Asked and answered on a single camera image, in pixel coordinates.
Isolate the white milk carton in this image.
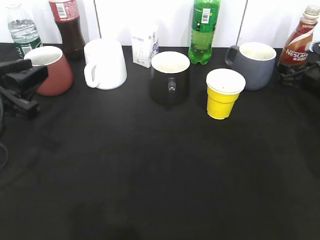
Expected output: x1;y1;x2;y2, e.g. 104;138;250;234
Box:
130;23;159;68

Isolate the black ceramic mug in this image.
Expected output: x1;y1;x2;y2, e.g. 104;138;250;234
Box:
148;51;190;106

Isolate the red ceramic mug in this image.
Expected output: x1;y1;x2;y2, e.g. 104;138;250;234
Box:
24;46;74;97

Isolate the grey ceramic mug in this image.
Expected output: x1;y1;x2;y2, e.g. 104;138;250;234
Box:
224;42;277;91

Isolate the green Sprite bottle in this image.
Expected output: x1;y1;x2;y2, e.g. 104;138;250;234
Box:
188;0;221;65

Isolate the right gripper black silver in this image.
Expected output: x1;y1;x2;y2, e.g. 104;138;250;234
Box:
277;41;320;97

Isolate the black table cloth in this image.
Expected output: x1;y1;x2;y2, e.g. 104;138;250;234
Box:
0;46;320;240

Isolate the yellow paper cup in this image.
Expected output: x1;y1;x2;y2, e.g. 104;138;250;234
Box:
206;68;246;120

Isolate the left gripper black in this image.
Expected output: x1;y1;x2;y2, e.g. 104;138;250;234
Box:
0;59;49;120

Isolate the dark cola bottle red label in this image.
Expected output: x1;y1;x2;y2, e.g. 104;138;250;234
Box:
48;0;85;60

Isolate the thin grey wall cable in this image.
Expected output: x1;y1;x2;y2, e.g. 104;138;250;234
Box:
92;0;103;40
237;0;250;43

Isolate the brown Nescafe coffee bottle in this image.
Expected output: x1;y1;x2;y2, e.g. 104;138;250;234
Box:
277;5;320;75

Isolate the clear water bottle green label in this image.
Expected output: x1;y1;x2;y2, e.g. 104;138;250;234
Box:
6;2;43;58

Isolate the white ceramic mug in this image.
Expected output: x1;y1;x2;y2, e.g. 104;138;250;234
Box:
84;38;127;90

